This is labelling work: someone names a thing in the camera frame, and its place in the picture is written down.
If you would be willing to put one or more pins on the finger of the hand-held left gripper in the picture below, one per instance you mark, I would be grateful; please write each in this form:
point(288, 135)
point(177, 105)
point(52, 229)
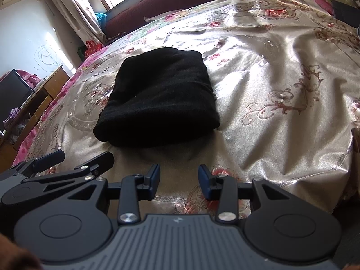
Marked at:
point(98, 160)
point(50, 157)

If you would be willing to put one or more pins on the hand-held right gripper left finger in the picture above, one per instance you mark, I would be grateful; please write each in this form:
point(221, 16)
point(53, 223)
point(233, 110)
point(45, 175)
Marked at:
point(154, 189)

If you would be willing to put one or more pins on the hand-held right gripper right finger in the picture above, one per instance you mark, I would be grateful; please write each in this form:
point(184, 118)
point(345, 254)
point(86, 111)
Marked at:
point(203, 187)

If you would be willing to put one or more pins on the black pants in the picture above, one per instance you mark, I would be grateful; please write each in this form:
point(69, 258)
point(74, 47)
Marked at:
point(160, 95)

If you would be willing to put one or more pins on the purple cloth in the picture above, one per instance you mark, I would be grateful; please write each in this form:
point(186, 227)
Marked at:
point(12, 116)

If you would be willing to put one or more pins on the wooden desk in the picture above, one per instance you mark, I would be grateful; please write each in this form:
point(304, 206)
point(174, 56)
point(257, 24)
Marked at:
point(47, 90)

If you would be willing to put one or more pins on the black television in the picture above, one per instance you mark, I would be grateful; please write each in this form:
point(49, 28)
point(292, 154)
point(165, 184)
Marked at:
point(14, 92)

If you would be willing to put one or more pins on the pink cloth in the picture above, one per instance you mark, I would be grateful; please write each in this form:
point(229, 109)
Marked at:
point(29, 77)

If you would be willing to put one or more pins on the green bag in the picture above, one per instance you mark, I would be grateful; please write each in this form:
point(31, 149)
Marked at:
point(81, 53)

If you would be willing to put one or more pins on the red gift bag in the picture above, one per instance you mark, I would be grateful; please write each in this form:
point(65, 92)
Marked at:
point(92, 47)

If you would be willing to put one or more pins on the floral satin bedspread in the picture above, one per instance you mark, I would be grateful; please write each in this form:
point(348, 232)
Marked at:
point(267, 76)

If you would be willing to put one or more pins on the teal cloth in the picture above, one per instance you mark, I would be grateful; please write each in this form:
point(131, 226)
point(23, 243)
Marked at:
point(100, 18)

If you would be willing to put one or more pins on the beige patterned curtain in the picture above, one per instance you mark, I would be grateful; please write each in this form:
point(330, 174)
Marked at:
point(78, 8)

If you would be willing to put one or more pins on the maroon padded headboard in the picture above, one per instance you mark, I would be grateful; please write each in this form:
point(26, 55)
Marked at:
point(157, 4)

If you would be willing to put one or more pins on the dark item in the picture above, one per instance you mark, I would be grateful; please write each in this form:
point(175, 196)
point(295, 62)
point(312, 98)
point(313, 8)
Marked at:
point(344, 8)

